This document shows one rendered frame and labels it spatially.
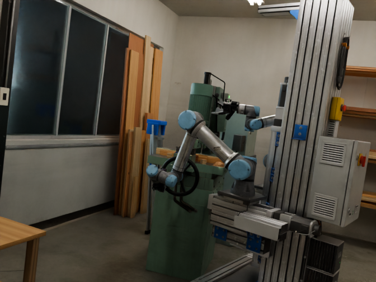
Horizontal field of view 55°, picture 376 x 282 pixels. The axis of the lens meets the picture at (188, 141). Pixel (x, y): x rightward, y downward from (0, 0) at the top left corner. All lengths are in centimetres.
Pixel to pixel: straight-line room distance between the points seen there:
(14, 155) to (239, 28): 343
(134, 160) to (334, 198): 261
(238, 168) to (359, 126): 313
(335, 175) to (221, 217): 71
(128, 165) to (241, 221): 235
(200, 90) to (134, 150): 161
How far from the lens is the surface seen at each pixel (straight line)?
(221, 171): 271
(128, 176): 425
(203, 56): 542
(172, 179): 223
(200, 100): 282
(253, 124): 256
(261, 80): 514
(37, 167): 349
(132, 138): 422
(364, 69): 457
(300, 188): 227
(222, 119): 303
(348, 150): 212
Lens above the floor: 124
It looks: 4 degrees down
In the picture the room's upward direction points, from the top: 8 degrees clockwise
